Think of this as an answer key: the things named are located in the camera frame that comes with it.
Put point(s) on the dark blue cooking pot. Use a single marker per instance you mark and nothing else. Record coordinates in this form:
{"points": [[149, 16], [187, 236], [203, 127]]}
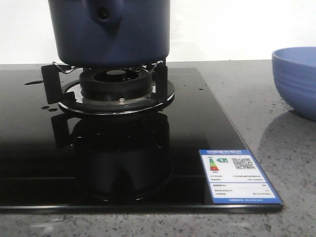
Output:
{"points": [[111, 33]]}

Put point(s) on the light blue ribbed bowl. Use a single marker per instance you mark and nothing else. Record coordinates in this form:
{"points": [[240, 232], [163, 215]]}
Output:
{"points": [[294, 72]]}

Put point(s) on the black round gas burner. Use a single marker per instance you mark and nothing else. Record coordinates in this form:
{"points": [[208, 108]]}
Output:
{"points": [[111, 85]]}

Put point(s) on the black glass stove top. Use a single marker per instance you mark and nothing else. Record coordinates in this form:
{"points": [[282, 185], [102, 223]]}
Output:
{"points": [[53, 162]]}

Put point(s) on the black metal pot support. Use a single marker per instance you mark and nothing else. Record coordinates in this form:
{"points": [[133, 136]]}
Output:
{"points": [[69, 97]]}

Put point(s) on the blue energy efficiency label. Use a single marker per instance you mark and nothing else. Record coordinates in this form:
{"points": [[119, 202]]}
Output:
{"points": [[235, 177]]}

